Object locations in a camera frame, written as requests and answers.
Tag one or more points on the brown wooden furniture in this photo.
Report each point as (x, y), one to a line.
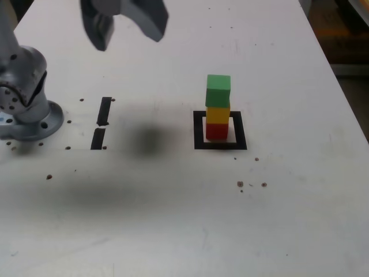
(346, 29)

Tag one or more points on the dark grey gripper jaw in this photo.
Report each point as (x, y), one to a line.
(98, 31)

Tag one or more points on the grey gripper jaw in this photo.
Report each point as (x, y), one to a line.
(144, 14)

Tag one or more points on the red cube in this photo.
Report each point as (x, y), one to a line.
(216, 131)

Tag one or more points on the green cube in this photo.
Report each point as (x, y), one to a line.
(218, 91)

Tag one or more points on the black tape strip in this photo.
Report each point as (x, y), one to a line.
(104, 111)

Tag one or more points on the black tape square outline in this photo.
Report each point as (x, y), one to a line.
(199, 138)

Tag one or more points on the yellow cube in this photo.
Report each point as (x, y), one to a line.
(217, 115)

